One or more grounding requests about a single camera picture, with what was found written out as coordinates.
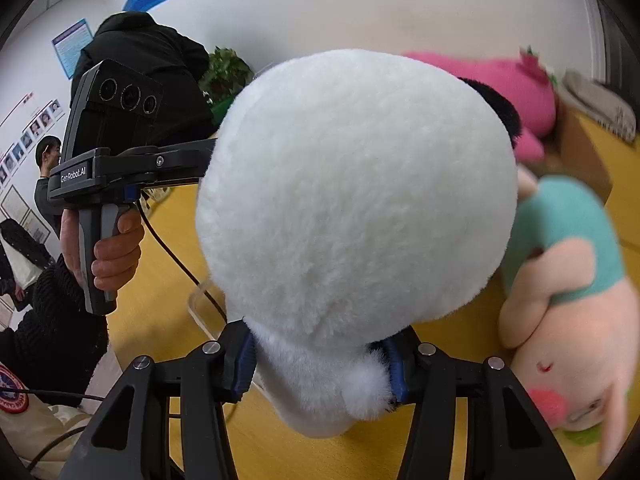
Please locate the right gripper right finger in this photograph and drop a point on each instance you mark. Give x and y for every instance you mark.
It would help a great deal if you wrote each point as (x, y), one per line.
(506, 437)

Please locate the white panda plush toy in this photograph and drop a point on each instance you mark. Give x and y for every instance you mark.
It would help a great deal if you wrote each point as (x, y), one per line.
(351, 194)

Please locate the pink plush toy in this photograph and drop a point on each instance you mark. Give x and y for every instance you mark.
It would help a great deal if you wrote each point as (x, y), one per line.
(522, 81)

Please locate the blue wall poster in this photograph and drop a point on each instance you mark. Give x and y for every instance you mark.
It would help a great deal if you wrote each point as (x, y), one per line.
(68, 44)

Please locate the person in black jacket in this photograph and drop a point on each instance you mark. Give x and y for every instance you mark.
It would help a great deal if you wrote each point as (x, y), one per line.
(47, 157)

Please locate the grey folded cloth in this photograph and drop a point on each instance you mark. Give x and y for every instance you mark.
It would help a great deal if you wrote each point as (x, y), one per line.
(604, 106)

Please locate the operator left hand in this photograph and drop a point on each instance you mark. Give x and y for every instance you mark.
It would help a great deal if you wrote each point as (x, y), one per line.
(117, 257)

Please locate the pig plush teal shirt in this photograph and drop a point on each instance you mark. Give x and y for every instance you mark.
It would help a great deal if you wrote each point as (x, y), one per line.
(571, 314)

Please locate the operator in black coat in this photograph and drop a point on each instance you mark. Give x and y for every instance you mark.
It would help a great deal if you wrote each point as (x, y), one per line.
(138, 83)

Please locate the green potted plant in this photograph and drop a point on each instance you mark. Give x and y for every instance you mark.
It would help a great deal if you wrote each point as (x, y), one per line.
(226, 76)

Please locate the white jacket with badge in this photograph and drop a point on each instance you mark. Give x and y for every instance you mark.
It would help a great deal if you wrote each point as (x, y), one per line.
(30, 425)

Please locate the brown cardboard box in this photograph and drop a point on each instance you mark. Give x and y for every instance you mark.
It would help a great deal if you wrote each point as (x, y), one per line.
(569, 150)

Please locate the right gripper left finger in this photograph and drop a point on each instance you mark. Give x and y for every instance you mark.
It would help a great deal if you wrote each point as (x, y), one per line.
(164, 420)

